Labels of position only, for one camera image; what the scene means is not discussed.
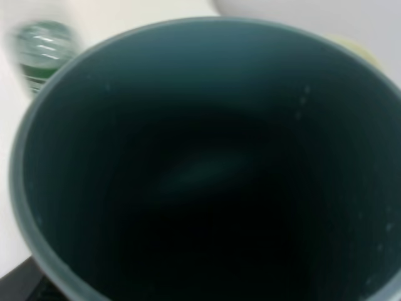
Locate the pale yellow plastic cup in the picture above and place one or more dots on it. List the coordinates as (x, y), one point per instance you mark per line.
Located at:
(356, 49)

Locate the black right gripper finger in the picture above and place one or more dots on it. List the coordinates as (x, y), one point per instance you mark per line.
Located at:
(27, 282)

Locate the clear plastic water bottle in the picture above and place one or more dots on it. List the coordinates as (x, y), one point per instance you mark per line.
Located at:
(40, 48)

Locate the teal green plastic cup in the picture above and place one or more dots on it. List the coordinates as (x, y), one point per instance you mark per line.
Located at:
(213, 159)

